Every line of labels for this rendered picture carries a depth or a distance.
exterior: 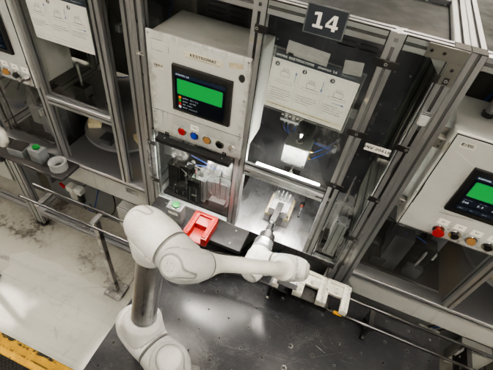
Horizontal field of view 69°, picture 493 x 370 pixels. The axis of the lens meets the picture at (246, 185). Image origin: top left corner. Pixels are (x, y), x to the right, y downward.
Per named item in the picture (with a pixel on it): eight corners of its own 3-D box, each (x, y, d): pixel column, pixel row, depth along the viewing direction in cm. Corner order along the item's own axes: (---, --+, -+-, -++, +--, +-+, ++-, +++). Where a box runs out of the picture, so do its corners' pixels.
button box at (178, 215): (166, 221, 184) (165, 206, 176) (174, 211, 190) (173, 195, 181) (180, 227, 183) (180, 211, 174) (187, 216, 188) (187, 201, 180)
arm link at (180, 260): (224, 259, 113) (196, 233, 119) (194, 260, 97) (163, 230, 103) (201, 292, 114) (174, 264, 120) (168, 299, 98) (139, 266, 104)
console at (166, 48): (150, 133, 160) (140, 30, 127) (181, 102, 180) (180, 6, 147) (236, 164, 153) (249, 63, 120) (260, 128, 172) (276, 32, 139)
